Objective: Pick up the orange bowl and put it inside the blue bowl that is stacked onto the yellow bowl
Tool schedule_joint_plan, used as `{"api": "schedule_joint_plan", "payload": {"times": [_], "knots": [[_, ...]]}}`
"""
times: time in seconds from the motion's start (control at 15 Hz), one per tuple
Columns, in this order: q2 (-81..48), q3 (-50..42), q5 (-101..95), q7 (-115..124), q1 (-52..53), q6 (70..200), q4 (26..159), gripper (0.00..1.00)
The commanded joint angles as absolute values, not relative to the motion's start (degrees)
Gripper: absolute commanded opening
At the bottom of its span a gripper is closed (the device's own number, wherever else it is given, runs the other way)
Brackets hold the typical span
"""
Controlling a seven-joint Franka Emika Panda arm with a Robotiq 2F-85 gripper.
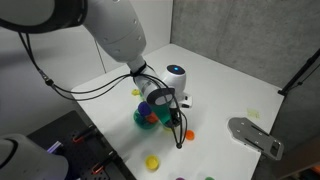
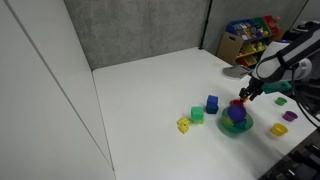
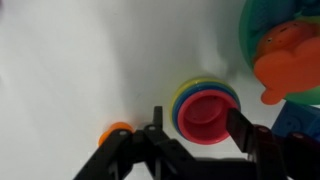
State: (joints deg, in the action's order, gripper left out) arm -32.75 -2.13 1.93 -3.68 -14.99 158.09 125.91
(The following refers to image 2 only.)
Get large indigo cup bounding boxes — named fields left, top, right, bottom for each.
left=227, top=103, right=248, bottom=123

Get purple cup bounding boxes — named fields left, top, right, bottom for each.
left=282, top=110, right=299, bottom=123

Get yellow cup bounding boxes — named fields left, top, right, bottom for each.
left=270, top=122, right=289, bottom=137

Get large green translucent bowl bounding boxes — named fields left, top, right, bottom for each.
left=221, top=107, right=254, bottom=135

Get green toy block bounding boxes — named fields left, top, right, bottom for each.
left=190, top=105, right=205, bottom=125

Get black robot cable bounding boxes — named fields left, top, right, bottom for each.
left=289, top=64, right=320, bottom=129

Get small green cup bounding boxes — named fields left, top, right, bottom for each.
left=274, top=96, right=288, bottom=107

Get flat gray tray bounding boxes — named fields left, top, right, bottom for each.
left=222, top=64, right=254, bottom=81

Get blue toy block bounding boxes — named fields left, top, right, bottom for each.
left=205, top=94, right=220, bottom=115

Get yellow cube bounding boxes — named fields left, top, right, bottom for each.
left=176, top=116, right=192, bottom=135

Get black equipment rack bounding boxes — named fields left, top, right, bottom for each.
left=258, top=126, right=320, bottom=180

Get wooden toy bin shelf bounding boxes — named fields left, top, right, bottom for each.
left=216, top=14, right=287, bottom=69

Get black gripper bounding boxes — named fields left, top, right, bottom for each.
left=238, top=76, right=265, bottom=102

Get black vertical pole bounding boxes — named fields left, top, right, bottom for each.
left=198, top=0, right=214, bottom=50

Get teal cup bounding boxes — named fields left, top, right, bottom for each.
left=234, top=118, right=251, bottom=130

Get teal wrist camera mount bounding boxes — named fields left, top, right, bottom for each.
left=260, top=80, right=293, bottom=95

